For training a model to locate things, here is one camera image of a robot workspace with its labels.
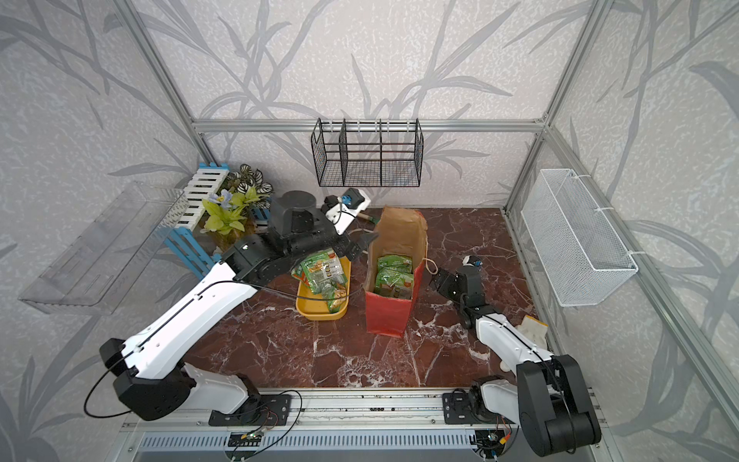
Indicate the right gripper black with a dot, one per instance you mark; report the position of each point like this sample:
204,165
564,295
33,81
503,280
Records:
450,279

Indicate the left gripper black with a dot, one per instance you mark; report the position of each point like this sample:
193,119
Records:
344,246

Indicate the red paper bag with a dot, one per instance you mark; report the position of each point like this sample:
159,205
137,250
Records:
401,232

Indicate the large green condiment packet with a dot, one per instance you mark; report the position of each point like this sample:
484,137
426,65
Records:
392,284

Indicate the green orange condiment packet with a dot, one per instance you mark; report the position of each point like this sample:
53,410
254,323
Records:
393,262

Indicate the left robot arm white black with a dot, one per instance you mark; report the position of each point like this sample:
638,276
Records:
152,378

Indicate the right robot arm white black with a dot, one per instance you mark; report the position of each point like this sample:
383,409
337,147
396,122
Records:
550,401

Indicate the small green toy rake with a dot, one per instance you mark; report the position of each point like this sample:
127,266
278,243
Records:
368,218

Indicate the small green packet in tray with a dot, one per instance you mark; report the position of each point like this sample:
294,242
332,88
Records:
335,298

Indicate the yellow plastic tray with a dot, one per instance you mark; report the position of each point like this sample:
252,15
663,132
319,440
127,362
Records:
314,307

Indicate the potted artificial plant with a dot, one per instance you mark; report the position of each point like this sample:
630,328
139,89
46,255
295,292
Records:
238,207

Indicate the blue white slatted rack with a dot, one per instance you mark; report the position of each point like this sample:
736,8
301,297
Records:
188,241

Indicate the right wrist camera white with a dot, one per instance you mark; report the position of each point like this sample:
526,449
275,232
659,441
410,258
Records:
472,261

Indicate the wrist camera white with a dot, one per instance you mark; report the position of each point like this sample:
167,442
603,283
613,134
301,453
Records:
343,210
472,261

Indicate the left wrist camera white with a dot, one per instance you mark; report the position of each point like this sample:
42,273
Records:
343,210

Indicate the black wire wall basket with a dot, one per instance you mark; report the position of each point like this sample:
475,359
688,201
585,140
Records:
372,154

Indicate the white mesh wall basket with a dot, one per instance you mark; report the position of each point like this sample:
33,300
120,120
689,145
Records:
580,251

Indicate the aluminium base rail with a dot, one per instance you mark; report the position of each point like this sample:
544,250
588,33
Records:
335,409

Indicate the clear plastic wall shelf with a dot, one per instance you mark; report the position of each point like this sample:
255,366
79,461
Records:
97,271

